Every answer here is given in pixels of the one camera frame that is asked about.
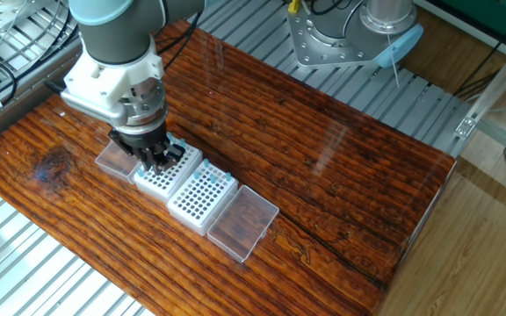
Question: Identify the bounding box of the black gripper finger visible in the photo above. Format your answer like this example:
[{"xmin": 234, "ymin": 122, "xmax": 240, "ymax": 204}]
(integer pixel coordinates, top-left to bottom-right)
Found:
[
  {"xmin": 136, "ymin": 151, "xmax": 163, "ymax": 176},
  {"xmin": 160, "ymin": 142, "xmax": 187, "ymax": 170}
]

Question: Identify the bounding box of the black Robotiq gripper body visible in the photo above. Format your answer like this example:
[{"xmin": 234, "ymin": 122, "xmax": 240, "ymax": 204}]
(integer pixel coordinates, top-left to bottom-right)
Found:
[{"xmin": 108, "ymin": 122, "xmax": 170, "ymax": 162}]

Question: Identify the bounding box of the white perforated pipette tip rack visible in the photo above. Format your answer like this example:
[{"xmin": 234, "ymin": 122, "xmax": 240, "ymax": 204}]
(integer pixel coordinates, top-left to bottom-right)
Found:
[
  {"xmin": 132, "ymin": 135, "xmax": 204, "ymax": 204},
  {"xmin": 167, "ymin": 158, "xmax": 240, "ymax": 237}
]

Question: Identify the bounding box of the silver wrist flange coupling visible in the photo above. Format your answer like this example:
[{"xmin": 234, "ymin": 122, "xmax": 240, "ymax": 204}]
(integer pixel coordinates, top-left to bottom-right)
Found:
[{"xmin": 112, "ymin": 78, "xmax": 170, "ymax": 135}]

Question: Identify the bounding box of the clear plastic rack lid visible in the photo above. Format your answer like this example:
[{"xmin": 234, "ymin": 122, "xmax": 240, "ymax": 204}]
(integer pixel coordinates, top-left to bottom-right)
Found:
[
  {"xmin": 206, "ymin": 184, "xmax": 280, "ymax": 263},
  {"xmin": 94, "ymin": 140, "xmax": 142, "ymax": 184}
]

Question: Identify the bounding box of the glossy brown wooden board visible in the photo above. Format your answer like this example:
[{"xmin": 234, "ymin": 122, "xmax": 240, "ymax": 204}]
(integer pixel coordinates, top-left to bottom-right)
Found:
[{"xmin": 0, "ymin": 19, "xmax": 458, "ymax": 316}]

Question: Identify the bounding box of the aluminium plate with holes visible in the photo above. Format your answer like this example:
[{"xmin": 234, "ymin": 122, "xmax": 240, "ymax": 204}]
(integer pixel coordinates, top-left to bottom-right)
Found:
[{"xmin": 0, "ymin": 0, "xmax": 53, "ymax": 35}]

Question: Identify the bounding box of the black wrist cable bundle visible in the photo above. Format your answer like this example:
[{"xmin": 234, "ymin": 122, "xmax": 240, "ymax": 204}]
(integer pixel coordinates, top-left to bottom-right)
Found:
[{"xmin": 15, "ymin": 0, "xmax": 205, "ymax": 96}]

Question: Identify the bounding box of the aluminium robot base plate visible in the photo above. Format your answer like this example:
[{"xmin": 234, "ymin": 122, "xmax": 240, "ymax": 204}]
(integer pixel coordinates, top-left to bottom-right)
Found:
[{"xmin": 286, "ymin": 2, "xmax": 382, "ymax": 70}]

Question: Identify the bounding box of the white cable tie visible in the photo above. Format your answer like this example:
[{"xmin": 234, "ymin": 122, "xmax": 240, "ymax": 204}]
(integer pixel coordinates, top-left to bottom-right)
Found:
[{"xmin": 384, "ymin": 30, "xmax": 401, "ymax": 89}]

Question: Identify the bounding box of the aluminium corner bracket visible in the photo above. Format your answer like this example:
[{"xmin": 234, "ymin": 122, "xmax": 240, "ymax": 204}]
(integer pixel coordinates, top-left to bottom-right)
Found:
[{"xmin": 453, "ymin": 114, "xmax": 478, "ymax": 141}]

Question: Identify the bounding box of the black floor cable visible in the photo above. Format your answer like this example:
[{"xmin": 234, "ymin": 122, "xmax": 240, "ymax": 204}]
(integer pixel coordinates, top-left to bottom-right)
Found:
[{"xmin": 453, "ymin": 41, "xmax": 506, "ymax": 100}]

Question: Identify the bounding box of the aluminium frame post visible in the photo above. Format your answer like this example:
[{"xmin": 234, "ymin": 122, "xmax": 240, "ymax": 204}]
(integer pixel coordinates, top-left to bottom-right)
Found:
[{"xmin": 470, "ymin": 30, "xmax": 506, "ymax": 128}]

